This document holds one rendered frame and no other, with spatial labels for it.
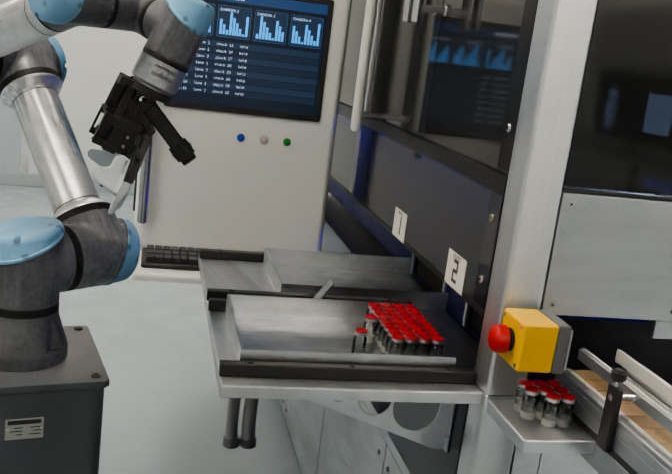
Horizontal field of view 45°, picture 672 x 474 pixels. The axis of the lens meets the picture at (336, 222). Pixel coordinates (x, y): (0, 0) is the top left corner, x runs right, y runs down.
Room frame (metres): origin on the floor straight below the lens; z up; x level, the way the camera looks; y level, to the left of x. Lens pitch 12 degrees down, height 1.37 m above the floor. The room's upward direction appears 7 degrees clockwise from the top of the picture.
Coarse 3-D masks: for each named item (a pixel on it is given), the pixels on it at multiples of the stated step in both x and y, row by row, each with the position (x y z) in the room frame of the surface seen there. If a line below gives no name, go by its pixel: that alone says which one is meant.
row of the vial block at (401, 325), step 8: (384, 304) 1.40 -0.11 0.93; (392, 312) 1.36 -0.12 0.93; (392, 320) 1.32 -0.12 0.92; (400, 320) 1.32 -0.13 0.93; (400, 328) 1.28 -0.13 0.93; (408, 328) 1.28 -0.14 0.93; (408, 336) 1.24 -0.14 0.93; (416, 336) 1.25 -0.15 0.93; (408, 344) 1.24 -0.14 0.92; (416, 344) 1.24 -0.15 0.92; (408, 352) 1.23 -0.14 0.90
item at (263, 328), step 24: (240, 312) 1.38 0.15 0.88; (264, 312) 1.39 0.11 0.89; (288, 312) 1.40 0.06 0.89; (312, 312) 1.41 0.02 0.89; (336, 312) 1.43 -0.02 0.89; (360, 312) 1.44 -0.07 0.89; (240, 336) 1.27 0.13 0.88; (264, 336) 1.28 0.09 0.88; (288, 336) 1.30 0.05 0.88; (312, 336) 1.31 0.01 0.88; (336, 336) 1.33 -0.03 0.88; (264, 360) 1.14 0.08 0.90; (288, 360) 1.15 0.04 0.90; (312, 360) 1.15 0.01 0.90; (336, 360) 1.16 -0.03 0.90; (360, 360) 1.17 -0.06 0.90; (384, 360) 1.18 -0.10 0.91; (408, 360) 1.19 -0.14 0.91; (432, 360) 1.20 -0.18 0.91
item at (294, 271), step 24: (264, 264) 1.72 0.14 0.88; (288, 264) 1.75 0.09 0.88; (312, 264) 1.76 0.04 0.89; (336, 264) 1.77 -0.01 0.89; (360, 264) 1.79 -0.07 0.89; (384, 264) 1.80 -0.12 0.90; (408, 264) 1.81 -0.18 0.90; (288, 288) 1.49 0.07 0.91; (312, 288) 1.50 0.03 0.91; (336, 288) 1.51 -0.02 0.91; (360, 288) 1.52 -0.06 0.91; (384, 288) 1.65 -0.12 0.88; (408, 288) 1.68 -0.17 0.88
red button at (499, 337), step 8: (496, 328) 1.09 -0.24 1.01; (504, 328) 1.09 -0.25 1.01; (488, 336) 1.10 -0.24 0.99; (496, 336) 1.08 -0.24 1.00; (504, 336) 1.08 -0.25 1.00; (488, 344) 1.10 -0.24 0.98; (496, 344) 1.08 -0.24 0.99; (504, 344) 1.07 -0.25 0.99; (496, 352) 1.08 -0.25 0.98; (504, 352) 1.08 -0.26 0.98
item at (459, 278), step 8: (448, 256) 1.38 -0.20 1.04; (456, 256) 1.35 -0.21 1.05; (448, 264) 1.37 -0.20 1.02; (456, 264) 1.34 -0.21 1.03; (464, 264) 1.31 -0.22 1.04; (448, 272) 1.37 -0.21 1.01; (464, 272) 1.30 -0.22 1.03; (448, 280) 1.36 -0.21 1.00; (456, 280) 1.33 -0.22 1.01; (456, 288) 1.32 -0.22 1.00
